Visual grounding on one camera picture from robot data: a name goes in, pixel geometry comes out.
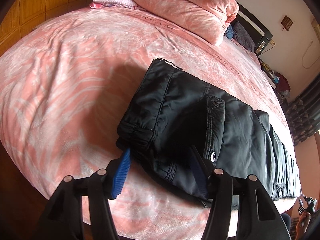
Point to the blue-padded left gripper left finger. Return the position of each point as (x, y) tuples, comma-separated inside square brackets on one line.
[(62, 216)]

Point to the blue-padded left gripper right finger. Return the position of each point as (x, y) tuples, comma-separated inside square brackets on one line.
[(258, 217)]

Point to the black quilted pants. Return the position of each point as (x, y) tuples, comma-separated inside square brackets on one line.
[(175, 117)]

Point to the person's right hand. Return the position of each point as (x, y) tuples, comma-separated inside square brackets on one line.
[(302, 224)]

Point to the dark patterned curtain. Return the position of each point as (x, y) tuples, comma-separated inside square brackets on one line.
[(303, 113)]

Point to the dark red garment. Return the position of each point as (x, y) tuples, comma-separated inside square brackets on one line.
[(283, 83)]

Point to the pink floral bed blanket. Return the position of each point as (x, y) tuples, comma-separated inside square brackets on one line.
[(66, 85)]

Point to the dark bedside table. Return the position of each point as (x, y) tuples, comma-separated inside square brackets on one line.
[(269, 73)]

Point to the dark wooden headboard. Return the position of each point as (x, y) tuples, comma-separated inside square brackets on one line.
[(260, 35)]

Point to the dark grey pillow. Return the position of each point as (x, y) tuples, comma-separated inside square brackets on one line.
[(242, 37)]

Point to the blue garment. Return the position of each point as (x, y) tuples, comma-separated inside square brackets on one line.
[(229, 33)]

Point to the folded pink comforter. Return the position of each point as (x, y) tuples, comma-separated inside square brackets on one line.
[(207, 19)]

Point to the pink white folded towel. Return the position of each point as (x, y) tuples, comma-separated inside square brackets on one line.
[(95, 4)]

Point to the wall-mounted air conditioner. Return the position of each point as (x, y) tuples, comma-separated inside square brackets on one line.
[(316, 28)]

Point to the right wall lamp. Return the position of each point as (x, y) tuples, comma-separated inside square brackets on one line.
[(286, 23)]

